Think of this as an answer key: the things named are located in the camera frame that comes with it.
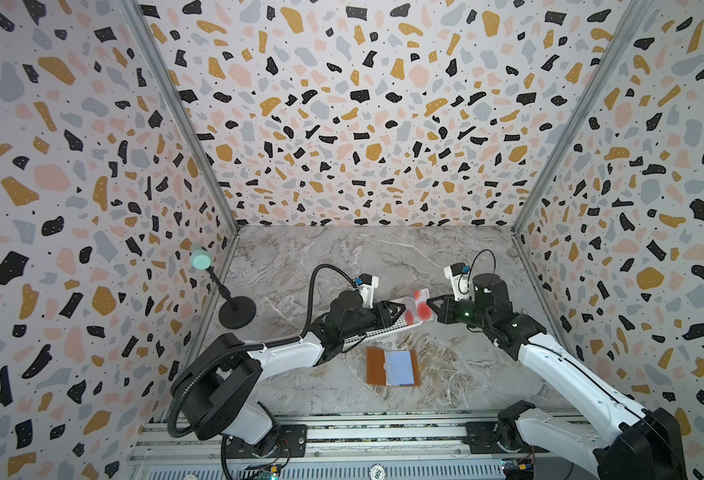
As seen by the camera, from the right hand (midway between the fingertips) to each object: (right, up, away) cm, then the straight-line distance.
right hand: (428, 296), depth 78 cm
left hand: (-5, -2, 0) cm, 6 cm away
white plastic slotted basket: (-3, -9, +15) cm, 18 cm away
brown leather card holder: (-7, -22, +8) cm, 24 cm away
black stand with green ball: (-58, -7, +19) cm, 61 cm away
